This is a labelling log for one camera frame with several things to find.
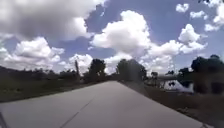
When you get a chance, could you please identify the dark leafy tree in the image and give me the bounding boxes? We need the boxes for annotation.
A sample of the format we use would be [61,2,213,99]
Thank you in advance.
[86,58,107,82]

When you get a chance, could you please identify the dark tree cluster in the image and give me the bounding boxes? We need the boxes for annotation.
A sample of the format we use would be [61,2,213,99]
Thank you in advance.
[115,58,148,82]

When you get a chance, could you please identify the thin tall tree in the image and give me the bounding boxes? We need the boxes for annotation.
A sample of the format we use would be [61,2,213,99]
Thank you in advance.
[74,58,81,81]

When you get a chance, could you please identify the grey concrete road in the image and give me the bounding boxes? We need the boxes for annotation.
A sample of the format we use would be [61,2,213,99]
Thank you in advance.
[0,80,208,128]

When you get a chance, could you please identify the row of distant trees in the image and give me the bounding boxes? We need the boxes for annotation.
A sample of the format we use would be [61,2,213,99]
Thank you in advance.
[0,64,78,84]

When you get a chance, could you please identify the green grass verge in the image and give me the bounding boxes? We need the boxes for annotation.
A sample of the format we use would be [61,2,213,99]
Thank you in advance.
[0,78,113,104]

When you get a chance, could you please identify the dark trees beside water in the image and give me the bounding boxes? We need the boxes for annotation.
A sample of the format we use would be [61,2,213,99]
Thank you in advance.
[189,53,224,95]

